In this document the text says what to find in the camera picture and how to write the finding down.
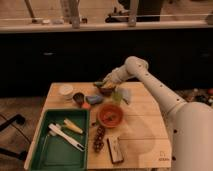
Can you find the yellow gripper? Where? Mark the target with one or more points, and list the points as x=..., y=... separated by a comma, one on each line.
x=108, y=83

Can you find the green pepper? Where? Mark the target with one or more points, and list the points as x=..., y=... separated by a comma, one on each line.
x=99, y=84

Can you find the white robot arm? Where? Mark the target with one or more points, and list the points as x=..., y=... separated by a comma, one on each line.
x=192, y=145

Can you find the green plastic cup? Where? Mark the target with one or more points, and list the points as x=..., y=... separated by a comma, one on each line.
x=117, y=97

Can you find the small dark metal cup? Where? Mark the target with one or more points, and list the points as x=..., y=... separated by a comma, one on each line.
x=79, y=98

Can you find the white cup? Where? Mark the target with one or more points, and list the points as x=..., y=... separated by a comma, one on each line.
x=66, y=91

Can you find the dark red bowl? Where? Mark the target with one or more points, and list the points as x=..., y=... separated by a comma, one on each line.
x=106, y=89

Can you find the grey blue cloth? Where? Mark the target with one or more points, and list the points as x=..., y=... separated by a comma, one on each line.
x=126, y=95

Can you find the orange bowl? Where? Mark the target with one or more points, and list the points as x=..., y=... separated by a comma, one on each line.
x=110, y=115

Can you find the small orange fruit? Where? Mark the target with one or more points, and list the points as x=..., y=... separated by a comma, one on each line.
x=86, y=106

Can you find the yellow corn cob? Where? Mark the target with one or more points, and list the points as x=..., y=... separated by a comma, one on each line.
x=70, y=125

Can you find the bunch of dark grapes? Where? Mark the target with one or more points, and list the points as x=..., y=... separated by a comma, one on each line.
x=98, y=139

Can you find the white kitchen utensil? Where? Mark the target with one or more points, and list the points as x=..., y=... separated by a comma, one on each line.
x=69, y=139

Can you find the green plastic tray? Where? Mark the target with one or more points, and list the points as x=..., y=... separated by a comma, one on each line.
x=54, y=153

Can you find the black chair base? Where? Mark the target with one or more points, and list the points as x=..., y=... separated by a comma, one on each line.
x=10, y=128

